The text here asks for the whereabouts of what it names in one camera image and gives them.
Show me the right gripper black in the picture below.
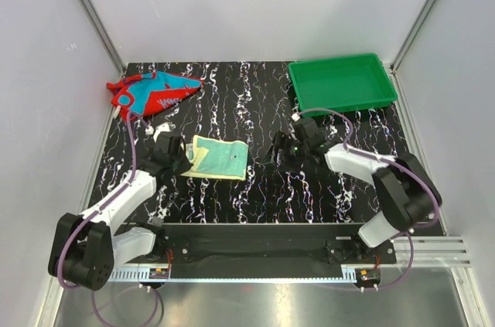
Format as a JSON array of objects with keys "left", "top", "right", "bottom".
[{"left": 260, "top": 131, "right": 309, "bottom": 173}]

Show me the teal and yellow towel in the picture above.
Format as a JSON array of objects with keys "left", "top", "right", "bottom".
[{"left": 181, "top": 135, "right": 248, "bottom": 181}]

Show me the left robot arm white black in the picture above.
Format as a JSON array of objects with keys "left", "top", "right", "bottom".
[{"left": 48, "top": 123, "right": 192, "bottom": 291}]

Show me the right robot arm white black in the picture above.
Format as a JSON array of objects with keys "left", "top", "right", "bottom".
[{"left": 265, "top": 118, "right": 442, "bottom": 263}]

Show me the black marble pattern mat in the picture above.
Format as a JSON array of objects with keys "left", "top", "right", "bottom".
[{"left": 84, "top": 62, "right": 410, "bottom": 224}]

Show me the red and blue towel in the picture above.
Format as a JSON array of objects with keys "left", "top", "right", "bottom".
[{"left": 106, "top": 71, "right": 203, "bottom": 121}]

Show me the green plastic tray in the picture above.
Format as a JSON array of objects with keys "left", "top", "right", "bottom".
[{"left": 288, "top": 53, "right": 398, "bottom": 115}]

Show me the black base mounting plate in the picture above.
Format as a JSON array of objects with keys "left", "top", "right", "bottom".
[{"left": 127, "top": 223, "right": 397, "bottom": 265}]

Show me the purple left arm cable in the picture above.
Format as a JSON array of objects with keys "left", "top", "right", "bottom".
[{"left": 56, "top": 111, "right": 166, "bottom": 324}]

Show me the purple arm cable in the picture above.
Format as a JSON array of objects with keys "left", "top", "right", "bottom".
[
  {"left": 292, "top": 107, "right": 444, "bottom": 290},
  {"left": 56, "top": 111, "right": 166, "bottom": 324}
]

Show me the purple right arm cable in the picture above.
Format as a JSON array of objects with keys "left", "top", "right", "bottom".
[{"left": 292, "top": 107, "right": 444, "bottom": 290}]

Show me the slotted cable duct rail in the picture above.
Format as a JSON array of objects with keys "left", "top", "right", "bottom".
[{"left": 108, "top": 264, "right": 357, "bottom": 284}]

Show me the left aluminium frame post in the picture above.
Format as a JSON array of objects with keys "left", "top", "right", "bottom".
[{"left": 78, "top": 0, "right": 127, "bottom": 74}]

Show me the aluminium frame post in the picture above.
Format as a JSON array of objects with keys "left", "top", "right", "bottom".
[
  {"left": 389, "top": 0, "right": 465, "bottom": 73},
  {"left": 78, "top": 0, "right": 127, "bottom": 74}
]

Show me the right aluminium frame post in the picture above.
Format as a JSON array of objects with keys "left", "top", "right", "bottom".
[{"left": 389, "top": 0, "right": 465, "bottom": 73}]

